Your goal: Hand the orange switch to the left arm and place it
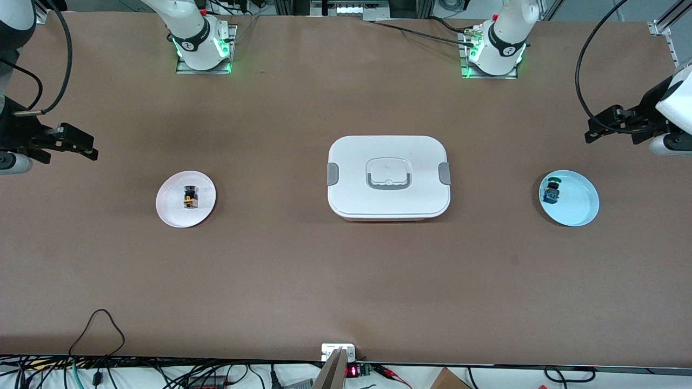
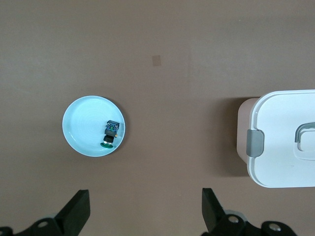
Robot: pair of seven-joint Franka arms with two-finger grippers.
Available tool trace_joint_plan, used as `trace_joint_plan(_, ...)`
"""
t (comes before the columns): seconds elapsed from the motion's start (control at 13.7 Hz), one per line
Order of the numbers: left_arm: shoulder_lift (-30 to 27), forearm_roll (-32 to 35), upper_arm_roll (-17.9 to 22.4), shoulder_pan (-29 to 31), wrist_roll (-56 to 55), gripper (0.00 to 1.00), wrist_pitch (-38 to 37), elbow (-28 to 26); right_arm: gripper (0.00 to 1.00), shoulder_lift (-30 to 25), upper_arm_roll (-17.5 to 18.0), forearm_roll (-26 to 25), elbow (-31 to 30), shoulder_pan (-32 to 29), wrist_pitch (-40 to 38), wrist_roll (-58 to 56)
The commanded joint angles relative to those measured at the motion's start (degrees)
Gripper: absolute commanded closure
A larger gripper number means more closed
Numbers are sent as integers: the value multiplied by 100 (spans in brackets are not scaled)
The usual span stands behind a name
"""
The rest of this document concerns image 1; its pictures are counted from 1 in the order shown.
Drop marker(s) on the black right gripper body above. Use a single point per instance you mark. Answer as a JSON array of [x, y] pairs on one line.
[[16, 131]]

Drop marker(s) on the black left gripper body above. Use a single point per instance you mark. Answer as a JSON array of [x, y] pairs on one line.
[[647, 117]]

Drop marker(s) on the orange black push-button switch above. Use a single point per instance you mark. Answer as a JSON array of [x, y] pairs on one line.
[[190, 199]]

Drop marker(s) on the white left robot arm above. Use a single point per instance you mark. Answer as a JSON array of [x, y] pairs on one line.
[[508, 27]]

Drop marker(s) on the white lunch box grey clips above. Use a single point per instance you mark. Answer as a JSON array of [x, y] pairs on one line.
[[351, 183]]

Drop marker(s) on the brown cardboard box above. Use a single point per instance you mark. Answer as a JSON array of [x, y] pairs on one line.
[[448, 381]]

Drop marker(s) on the perforated metal strip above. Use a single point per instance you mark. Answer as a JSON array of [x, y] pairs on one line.
[[676, 54]]

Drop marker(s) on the light blue round plate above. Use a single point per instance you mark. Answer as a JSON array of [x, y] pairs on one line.
[[578, 202]]

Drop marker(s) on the aluminium profile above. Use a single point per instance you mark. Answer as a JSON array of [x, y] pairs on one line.
[[662, 26]]

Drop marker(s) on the pink round plate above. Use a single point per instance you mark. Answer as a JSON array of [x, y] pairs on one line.
[[173, 208]]

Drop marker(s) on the black power plug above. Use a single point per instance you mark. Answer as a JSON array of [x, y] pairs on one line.
[[275, 381]]

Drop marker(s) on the grey power adapter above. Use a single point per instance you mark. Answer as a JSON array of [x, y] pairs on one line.
[[297, 384]]

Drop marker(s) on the red clip lead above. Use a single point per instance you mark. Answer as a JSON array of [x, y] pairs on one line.
[[389, 373]]

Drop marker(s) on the grey metal bar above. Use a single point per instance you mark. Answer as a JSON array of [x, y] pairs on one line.
[[332, 375]]

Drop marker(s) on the red digit display module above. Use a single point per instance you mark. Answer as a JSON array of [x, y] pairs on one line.
[[352, 371]]

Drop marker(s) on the blue switch with green button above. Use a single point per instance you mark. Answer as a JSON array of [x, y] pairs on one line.
[[551, 192]]

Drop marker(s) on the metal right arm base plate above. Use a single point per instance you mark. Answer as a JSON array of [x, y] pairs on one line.
[[184, 70]]

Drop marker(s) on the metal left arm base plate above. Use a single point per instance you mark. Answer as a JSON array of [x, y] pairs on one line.
[[467, 74]]

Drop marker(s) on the aluminium frame with white label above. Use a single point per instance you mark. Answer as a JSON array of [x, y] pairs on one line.
[[351, 9]]

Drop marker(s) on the small white mount block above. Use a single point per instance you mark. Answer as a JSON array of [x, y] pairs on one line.
[[330, 348]]

